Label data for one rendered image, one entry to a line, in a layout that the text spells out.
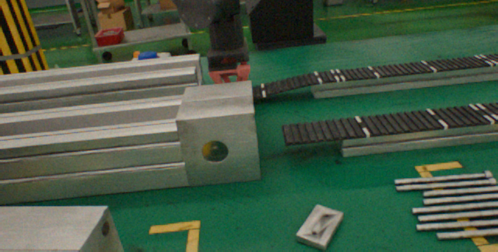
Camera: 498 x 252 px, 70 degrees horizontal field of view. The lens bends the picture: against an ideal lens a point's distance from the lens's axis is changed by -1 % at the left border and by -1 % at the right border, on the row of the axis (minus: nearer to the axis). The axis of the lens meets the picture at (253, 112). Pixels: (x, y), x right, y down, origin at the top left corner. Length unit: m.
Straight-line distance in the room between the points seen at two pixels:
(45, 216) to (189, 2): 0.33
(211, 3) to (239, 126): 0.18
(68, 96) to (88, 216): 0.39
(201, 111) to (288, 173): 0.14
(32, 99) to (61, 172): 0.24
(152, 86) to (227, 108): 0.23
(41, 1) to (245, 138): 8.77
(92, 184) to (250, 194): 0.19
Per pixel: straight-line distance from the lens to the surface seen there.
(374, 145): 0.50
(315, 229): 0.38
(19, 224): 0.34
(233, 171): 0.45
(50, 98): 0.69
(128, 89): 0.64
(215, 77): 0.59
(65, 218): 0.32
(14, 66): 3.84
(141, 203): 0.46
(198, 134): 0.42
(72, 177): 0.49
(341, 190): 0.44
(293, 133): 0.48
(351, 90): 0.67
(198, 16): 0.52
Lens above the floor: 1.05
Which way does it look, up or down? 26 degrees down
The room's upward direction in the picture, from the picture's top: 6 degrees counter-clockwise
